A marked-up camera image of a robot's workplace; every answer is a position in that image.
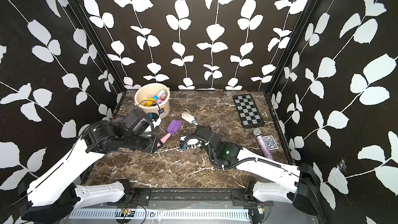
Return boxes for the playing card deck box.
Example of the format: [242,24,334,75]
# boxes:
[263,135,278,151]

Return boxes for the purple trowel pink handle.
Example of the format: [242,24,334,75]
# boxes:
[160,120,182,144]

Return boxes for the green white scrub brush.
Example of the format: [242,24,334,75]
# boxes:
[181,112,199,125]

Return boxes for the light blue trowel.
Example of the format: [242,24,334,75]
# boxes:
[153,89,167,100]

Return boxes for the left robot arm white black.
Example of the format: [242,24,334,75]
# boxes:
[19,110,163,224]

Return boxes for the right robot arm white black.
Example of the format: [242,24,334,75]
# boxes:
[191,125,323,216]

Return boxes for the white perforated cable tray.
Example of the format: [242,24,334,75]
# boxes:
[69,208,250,221]

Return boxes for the black front rail base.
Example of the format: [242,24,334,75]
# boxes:
[124,186,316,207]

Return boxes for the cream plastic bucket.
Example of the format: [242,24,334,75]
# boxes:
[134,83,171,119]

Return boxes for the black white checkerboard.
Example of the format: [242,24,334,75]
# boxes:
[233,94,265,129]

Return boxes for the yellow trowel yellow handle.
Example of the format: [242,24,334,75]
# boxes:
[145,98,157,107]

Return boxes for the purple square trowel front row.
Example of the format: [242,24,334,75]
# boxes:
[154,93,167,104]

